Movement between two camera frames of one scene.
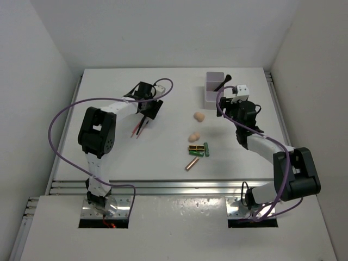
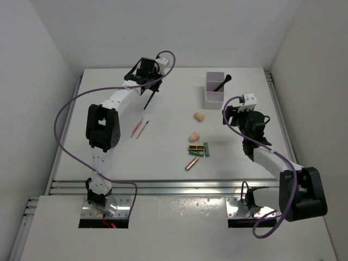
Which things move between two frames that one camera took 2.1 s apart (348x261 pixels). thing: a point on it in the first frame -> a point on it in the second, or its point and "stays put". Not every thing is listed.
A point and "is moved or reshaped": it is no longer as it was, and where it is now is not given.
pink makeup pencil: [135, 129] stays put
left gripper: [151, 113] -> [155, 71]
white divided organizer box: [213, 79] stays put
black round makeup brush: [142, 122] is moved or reshaped
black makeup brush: [228, 78] stays put
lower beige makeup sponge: [194, 137] stays put
